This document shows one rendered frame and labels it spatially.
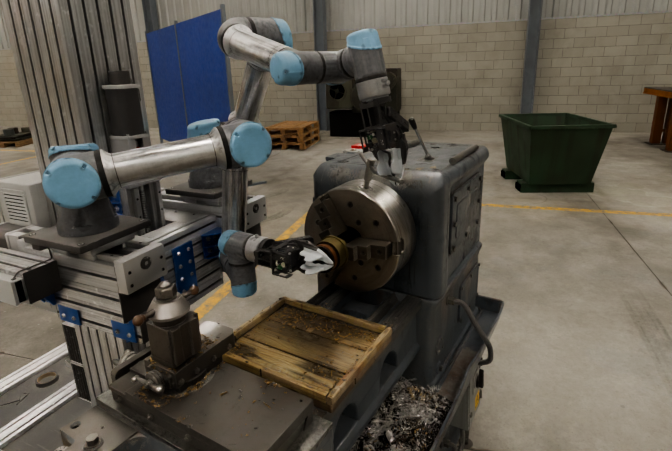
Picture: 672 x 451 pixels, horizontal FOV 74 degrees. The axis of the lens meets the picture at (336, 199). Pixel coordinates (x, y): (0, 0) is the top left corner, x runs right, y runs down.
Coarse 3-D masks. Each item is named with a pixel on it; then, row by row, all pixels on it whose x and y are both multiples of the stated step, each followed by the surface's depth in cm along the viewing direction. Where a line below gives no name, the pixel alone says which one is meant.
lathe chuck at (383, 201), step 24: (336, 192) 126; (360, 192) 122; (384, 192) 127; (312, 216) 133; (360, 216) 124; (384, 216) 120; (408, 240) 125; (360, 264) 128; (384, 264) 124; (360, 288) 131
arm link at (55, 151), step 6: (78, 144) 112; (84, 144) 113; (90, 144) 115; (96, 144) 118; (48, 150) 112; (54, 150) 111; (60, 150) 110; (66, 150) 111; (72, 150) 111; (78, 150) 112; (84, 150) 113; (90, 150) 114; (48, 156) 113; (54, 156) 111
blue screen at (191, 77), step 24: (192, 24) 651; (216, 24) 578; (168, 48) 771; (192, 48) 670; (216, 48) 593; (168, 72) 798; (192, 72) 691; (216, 72) 609; (168, 96) 827; (192, 96) 712; (216, 96) 625; (168, 120) 858; (192, 120) 735
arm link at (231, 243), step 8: (224, 232) 129; (232, 232) 128; (240, 232) 127; (224, 240) 127; (232, 240) 125; (240, 240) 124; (224, 248) 127; (232, 248) 125; (240, 248) 123; (232, 256) 126; (240, 256) 125; (240, 264) 126
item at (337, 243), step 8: (328, 240) 119; (336, 240) 119; (320, 248) 116; (328, 248) 116; (336, 248) 117; (344, 248) 119; (328, 256) 115; (336, 256) 116; (344, 256) 119; (336, 264) 117; (344, 264) 120
